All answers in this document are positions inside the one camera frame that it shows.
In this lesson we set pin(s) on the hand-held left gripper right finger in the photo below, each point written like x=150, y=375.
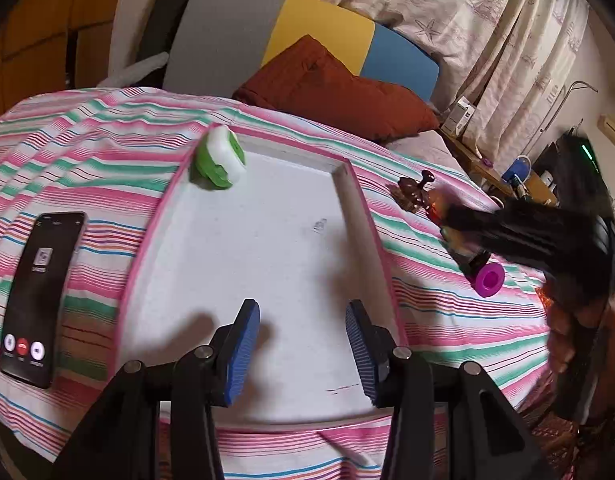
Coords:
x=360, y=355

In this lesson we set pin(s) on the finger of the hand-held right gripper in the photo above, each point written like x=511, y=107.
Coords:
x=472, y=225

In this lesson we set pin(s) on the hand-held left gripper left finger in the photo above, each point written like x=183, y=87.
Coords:
x=242, y=355

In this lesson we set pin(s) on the magenta plastic cup part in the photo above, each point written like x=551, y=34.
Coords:
x=487, y=280

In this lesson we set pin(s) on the brown glossy plastic part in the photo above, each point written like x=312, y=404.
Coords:
x=412, y=192

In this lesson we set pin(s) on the white tray with pink rim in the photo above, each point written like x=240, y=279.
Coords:
x=267, y=240

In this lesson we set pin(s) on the person's right forearm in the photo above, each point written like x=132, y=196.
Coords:
x=607, y=410

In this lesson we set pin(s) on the person's right hand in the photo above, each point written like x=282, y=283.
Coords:
x=560, y=335

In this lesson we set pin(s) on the wooden shelf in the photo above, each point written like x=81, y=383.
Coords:
x=487, y=174

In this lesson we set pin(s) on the blue round container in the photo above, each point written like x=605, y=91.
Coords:
x=517, y=169

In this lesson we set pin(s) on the pale pink pillow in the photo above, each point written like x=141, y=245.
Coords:
x=427, y=147

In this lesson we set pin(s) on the small white carton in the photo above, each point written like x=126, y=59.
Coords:
x=457, y=116

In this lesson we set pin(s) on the metal clothes rack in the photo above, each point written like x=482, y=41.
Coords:
x=562, y=97

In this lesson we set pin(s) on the printed beige curtain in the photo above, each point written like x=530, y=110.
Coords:
x=487, y=35

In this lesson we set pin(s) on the rust red cushion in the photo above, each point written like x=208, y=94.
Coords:
x=327, y=85

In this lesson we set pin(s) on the green and white plastic block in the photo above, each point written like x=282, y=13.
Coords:
x=222, y=152

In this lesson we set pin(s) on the black smartphone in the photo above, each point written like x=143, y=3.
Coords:
x=35, y=300

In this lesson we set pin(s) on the grey yellow blue headboard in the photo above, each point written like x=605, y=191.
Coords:
x=227, y=25

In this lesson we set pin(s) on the black padded bar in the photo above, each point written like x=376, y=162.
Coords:
x=167, y=10

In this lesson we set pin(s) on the wooden wardrobe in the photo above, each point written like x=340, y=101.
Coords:
x=37, y=35

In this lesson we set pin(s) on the white bed rail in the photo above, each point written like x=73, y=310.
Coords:
x=132, y=72

